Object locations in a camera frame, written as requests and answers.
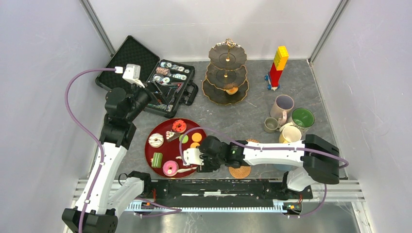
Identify orange macaron lower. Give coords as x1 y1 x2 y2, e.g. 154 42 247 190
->
190 142 200 148

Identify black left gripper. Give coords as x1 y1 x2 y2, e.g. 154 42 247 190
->
125 78 178 122

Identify three-tier black gold stand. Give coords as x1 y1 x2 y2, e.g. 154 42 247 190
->
202 38 249 105

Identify woven coaster back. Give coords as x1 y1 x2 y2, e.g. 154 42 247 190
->
246 139 259 143

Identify black poker chip case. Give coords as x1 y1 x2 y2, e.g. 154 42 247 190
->
106 36 198 118

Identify red round tray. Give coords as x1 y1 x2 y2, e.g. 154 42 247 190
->
144 118 199 179

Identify pink ceramic mug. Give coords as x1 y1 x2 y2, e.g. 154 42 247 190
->
270 95 294 126

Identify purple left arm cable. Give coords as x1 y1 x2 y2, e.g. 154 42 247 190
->
65 67 117 233

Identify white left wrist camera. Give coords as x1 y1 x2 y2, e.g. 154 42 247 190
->
115 64 145 88

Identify green matcha cake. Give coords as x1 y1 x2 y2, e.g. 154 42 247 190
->
151 152 163 168

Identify woven coaster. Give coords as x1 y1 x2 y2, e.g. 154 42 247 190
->
228 166 251 179
246 139 259 143

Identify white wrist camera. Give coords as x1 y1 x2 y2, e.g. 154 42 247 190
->
115 64 145 88
182 148 204 166

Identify pink frosted donut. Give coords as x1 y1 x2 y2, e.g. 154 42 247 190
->
162 160 179 177

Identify white chocolate striped donut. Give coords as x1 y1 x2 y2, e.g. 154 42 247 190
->
148 133 164 148

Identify chocolate cake slice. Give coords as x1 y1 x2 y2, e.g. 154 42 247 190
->
165 131 181 142

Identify red yellow toy block tower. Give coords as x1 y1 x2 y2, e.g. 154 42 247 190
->
264 46 289 91

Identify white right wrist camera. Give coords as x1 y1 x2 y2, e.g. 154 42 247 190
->
182 148 204 166

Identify red frosted donut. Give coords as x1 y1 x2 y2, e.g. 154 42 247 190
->
172 119 187 133

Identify yellow ceramic mug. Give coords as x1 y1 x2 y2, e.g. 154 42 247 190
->
279 125 302 144

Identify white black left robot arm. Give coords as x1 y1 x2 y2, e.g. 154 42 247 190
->
62 81 159 233

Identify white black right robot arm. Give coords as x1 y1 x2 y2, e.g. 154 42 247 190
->
178 134 340 198

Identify small grey cup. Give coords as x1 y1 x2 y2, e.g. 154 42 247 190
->
264 117 279 133

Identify woven coaster front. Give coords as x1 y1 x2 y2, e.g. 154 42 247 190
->
228 166 251 179

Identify small brown pastry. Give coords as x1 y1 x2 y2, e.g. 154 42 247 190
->
225 87 239 96

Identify green macaron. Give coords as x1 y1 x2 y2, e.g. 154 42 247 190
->
179 135 189 144

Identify blue round coaster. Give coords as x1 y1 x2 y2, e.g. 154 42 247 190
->
274 164 294 172

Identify orange macaron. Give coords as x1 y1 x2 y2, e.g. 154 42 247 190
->
191 133 203 143
190 142 200 148

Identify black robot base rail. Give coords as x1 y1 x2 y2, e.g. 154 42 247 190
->
141 179 313 207

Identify green inside ceramic mug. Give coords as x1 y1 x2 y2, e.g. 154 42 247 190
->
287 108 315 133

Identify orange macaron upper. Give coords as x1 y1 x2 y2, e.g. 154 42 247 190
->
191 133 203 143

